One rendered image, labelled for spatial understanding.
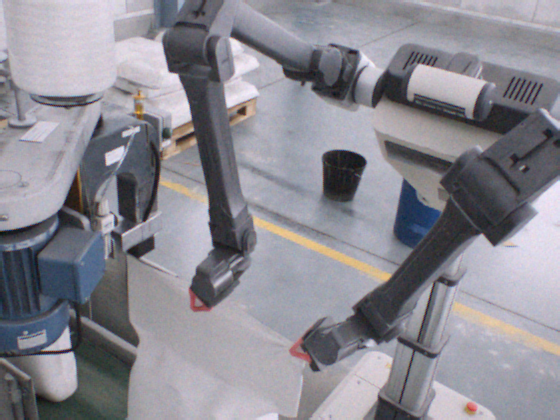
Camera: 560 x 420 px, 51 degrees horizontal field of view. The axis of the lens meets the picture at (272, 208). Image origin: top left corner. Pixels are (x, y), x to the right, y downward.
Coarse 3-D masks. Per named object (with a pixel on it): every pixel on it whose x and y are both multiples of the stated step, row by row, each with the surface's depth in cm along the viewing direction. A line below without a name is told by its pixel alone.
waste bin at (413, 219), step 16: (400, 192) 348; (416, 192) 327; (400, 208) 344; (416, 208) 330; (432, 208) 325; (400, 224) 346; (416, 224) 335; (432, 224) 330; (400, 240) 349; (416, 240) 339
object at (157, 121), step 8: (152, 112) 142; (160, 112) 143; (168, 112) 143; (144, 120) 143; (152, 120) 141; (160, 120) 140; (168, 120) 143; (160, 128) 141; (160, 136) 142; (160, 144) 143; (168, 144) 146
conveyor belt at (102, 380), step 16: (80, 352) 201; (96, 352) 202; (80, 368) 195; (96, 368) 196; (112, 368) 196; (128, 368) 197; (80, 384) 189; (96, 384) 190; (112, 384) 190; (128, 384) 191; (48, 400) 183; (64, 400) 183; (80, 400) 184; (96, 400) 184; (112, 400) 185; (48, 416) 178; (64, 416) 178; (80, 416) 179; (96, 416) 179; (112, 416) 180
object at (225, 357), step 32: (128, 256) 138; (128, 288) 143; (160, 288) 135; (160, 320) 140; (192, 320) 131; (224, 320) 125; (256, 320) 123; (160, 352) 142; (192, 352) 136; (224, 352) 130; (256, 352) 125; (288, 352) 120; (160, 384) 138; (192, 384) 135; (224, 384) 134; (256, 384) 129; (288, 384) 124; (128, 416) 154; (160, 416) 142; (192, 416) 135; (224, 416) 130; (256, 416) 130; (288, 416) 128
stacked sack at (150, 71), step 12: (132, 60) 401; (144, 60) 401; (156, 60) 405; (120, 72) 400; (132, 72) 395; (144, 72) 391; (156, 72) 387; (168, 72) 391; (144, 84) 390; (156, 84) 386; (168, 84) 391
